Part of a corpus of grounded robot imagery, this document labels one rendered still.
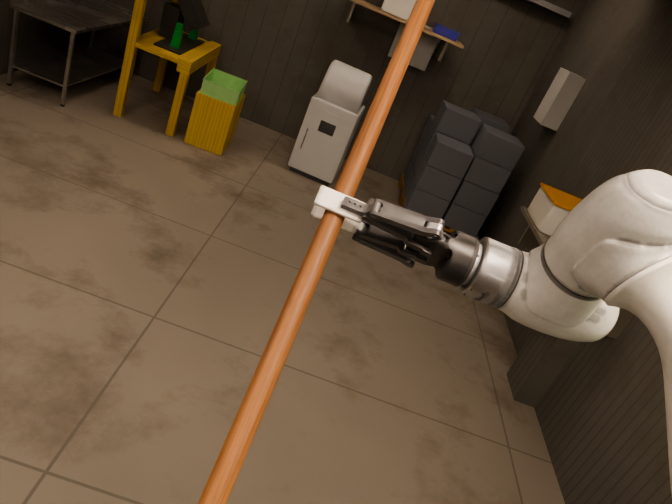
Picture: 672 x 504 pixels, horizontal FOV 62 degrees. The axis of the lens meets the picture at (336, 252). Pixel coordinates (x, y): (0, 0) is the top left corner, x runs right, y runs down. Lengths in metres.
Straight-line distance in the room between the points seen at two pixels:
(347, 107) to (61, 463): 4.53
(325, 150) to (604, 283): 5.66
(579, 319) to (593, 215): 0.17
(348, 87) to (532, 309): 5.54
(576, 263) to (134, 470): 2.41
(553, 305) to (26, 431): 2.53
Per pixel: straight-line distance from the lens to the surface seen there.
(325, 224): 0.77
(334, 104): 6.22
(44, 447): 2.91
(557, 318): 0.82
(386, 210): 0.76
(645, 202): 0.69
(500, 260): 0.79
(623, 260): 0.70
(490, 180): 6.23
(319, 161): 6.33
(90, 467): 2.85
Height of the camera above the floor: 2.25
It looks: 26 degrees down
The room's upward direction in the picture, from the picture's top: 23 degrees clockwise
